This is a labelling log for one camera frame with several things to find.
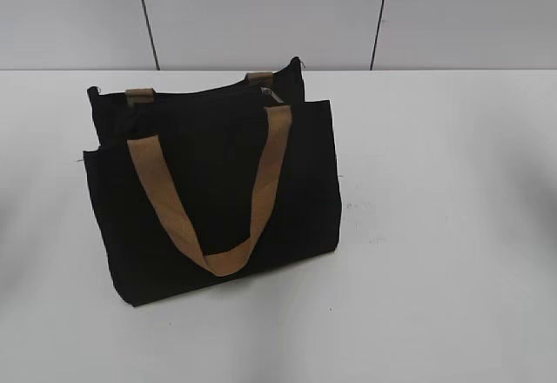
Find black canvas tote bag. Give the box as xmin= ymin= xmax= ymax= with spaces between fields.
xmin=84 ymin=57 xmax=342 ymax=306

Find silver metal zipper pull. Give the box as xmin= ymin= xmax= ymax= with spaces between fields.
xmin=260 ymin=87 xmax=285 ymax=107

